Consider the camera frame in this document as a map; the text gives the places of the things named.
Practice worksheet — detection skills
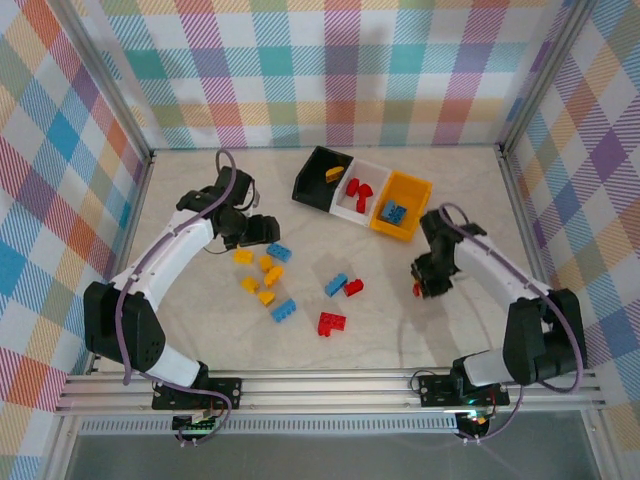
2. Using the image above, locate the aluminium table edge rail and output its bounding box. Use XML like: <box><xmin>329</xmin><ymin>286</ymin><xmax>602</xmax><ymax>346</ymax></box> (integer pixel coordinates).
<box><xmin>84</xmin><ymin>152</ymin><xmax>157</xmax><ymax>376</ymax></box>
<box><xmin>497</xmin><ymin>147</ymin><xmax>576</xmax><ymax>371</ymax></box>

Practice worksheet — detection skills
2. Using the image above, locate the red L-shaped lego brick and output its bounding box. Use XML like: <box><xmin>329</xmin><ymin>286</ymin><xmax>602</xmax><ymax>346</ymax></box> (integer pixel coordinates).
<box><xmin>317</xmin><ymin>311</ymin><xmax>348</xmax><ymax>338</ymax></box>

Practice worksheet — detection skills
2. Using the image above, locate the colourful plaid backdrop panel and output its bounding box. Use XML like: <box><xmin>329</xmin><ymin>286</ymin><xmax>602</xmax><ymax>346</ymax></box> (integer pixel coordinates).
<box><xmin>0</xmin><ymin>0</ymin><xmax>151</xmax><ymax>480</ymax></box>
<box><xmin>502</xmin><ymin>0</ymin><xmax>640</xmax><ymax>480</ymax></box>
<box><xmin>64</xmin><ymin>0</ymin><xmax>586</xmax><ymax>150</ymax></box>

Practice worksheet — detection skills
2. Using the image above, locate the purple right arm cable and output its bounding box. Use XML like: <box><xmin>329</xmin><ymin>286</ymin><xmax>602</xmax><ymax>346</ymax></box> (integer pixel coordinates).
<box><xmin>439</xmin><ymin>202</ymin><xmax>589</xmax><ymax>444</ymax></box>

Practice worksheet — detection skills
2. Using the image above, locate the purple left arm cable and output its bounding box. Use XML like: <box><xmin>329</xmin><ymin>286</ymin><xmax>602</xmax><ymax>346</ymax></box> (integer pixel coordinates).
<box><xmin>114</xmin><ymin>148</ymin><xmax>240</xmax><ymax>446</ymax></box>

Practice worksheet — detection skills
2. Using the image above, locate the white plastic bin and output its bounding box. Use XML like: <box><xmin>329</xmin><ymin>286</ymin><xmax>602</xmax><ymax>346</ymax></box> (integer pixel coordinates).
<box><xmin>329</xmin><ymin>158</ymin><xmax>393</xmax><ymax>229</ymax></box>

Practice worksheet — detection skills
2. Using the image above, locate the aluminium frame post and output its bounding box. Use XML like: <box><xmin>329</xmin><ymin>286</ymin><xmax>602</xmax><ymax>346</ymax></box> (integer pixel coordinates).
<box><xmin>47</xmin><ymin>0</ymin><xmax>155</xmax><ymax>166</ymax></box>
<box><xmin>497</xmin><ymin>0</ymin><xmax>601</xmax><ymax>156</ymax></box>

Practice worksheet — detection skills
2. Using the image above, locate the electronics board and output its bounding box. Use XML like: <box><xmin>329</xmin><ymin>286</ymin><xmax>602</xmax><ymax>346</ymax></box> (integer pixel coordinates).
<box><xmin>172</xmin><ymin>412</ymin><xmax>221</xmax><ymax>435</ymax></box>
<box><xmin>457</xmin><ymin>402</ymin><xmax>494</xmax><ymax>435</ymax></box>

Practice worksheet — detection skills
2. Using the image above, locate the grey slotted cable duct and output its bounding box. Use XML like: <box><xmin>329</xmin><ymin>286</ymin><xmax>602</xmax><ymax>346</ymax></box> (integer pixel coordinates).
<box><xmin>79</xmin><ymin>417</ymin><xmax>460</xmax><ymax>437</ymax></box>

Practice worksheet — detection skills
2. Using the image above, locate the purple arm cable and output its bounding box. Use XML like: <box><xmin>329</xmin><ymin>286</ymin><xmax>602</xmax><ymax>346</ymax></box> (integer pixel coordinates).
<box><xmin>439</xmin><ymin>202</ymin><xmax>589</xmax><ymax>444</ymax></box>
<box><xmin>114</xmin><ymin>148</ymin><xmax>240</xmax><ymax>446</ymax></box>

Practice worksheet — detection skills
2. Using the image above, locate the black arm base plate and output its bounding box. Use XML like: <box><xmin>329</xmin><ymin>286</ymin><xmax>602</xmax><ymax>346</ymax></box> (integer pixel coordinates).
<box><xmin>151</xmin><ymin>377</ymin><xmax>244</xmax><ymax>412</ymax></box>
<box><xmin>417</xmin><ymin>372</ymin><xmax>511</xmax><ymax>409</ymax></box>

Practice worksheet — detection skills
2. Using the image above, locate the aluminium mounting rail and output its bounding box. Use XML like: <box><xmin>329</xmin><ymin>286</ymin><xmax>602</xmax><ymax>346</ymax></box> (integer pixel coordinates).
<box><xmin>53</xmin><ymin>368</ymin><xmax>607</xmax><ymax>417</ymax></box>

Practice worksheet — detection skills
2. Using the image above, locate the black plastic bin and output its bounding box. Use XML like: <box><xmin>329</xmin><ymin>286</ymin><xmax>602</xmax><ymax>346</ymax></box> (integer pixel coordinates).
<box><xmin>291</xmin><ymin>145</ymin><xmax>356</xmax><ymax>212</ymax></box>

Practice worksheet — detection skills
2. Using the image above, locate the yellow plastic bin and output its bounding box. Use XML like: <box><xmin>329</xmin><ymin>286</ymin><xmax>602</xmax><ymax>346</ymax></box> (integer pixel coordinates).
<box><xmin>369</xmin><ymin>170</ymin><xmax>434</xmax><ymax>243</ymax></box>

